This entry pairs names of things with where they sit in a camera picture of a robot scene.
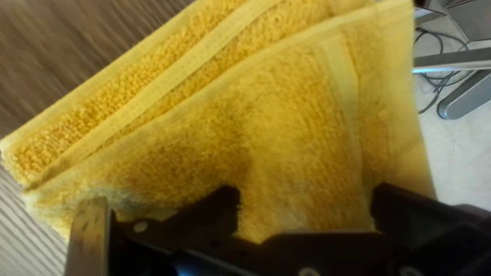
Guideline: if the yellow towel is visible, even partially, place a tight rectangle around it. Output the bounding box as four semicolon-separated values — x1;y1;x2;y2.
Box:
0;0;437;246

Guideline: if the grey metal floor bar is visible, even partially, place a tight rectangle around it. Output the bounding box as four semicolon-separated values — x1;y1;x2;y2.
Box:
413;46;491;74

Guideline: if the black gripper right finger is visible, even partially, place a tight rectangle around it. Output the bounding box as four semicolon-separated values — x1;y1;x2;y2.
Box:
370;181;491;276

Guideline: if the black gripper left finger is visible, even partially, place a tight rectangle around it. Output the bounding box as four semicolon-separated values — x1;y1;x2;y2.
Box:
63;196;117;276

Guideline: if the black floor cable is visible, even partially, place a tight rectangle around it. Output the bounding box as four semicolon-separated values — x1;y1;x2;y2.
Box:
413;26;471;115

